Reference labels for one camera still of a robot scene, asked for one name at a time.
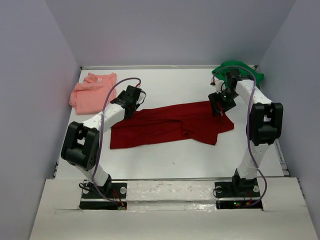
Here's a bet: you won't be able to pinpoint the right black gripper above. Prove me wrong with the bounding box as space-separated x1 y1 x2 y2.
208 89 239 117

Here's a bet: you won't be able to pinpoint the red t shirt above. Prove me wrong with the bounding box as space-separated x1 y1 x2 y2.
109 101 234 150

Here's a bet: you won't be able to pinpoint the green t shirt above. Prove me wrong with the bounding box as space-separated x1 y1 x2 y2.
212 60 265 87

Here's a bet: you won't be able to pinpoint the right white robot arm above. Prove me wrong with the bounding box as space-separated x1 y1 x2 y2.
208 65 284 199

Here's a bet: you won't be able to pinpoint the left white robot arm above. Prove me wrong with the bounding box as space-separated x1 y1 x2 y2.
61 85 147 198

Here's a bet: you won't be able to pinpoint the pink folded t shirt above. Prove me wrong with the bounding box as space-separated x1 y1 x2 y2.
69 73 117 115

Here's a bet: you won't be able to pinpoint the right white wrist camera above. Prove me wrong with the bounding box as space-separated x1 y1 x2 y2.
211 77 226 93

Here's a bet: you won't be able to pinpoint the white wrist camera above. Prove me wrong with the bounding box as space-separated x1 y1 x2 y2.
211 77 226 93
136 85 147 104

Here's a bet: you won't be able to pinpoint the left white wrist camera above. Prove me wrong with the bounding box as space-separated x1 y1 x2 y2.
136 85 147 104

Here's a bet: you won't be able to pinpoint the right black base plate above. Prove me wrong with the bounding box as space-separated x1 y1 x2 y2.
212 181 263 210

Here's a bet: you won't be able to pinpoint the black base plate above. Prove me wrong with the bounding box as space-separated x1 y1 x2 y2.
212 181 263 210
78 180 128 211

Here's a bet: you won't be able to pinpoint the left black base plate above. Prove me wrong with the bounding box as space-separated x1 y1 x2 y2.
78 180 128 211

